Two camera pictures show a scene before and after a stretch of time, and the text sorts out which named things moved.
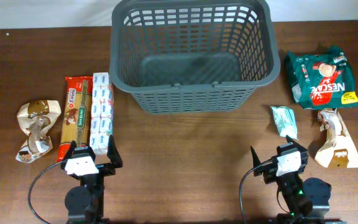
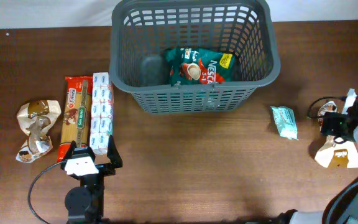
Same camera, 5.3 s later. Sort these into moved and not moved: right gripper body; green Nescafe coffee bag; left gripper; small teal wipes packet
Moved: green Nescafe coffee bag; right gripper body
Not moved: left gripper; small teal wipes packet
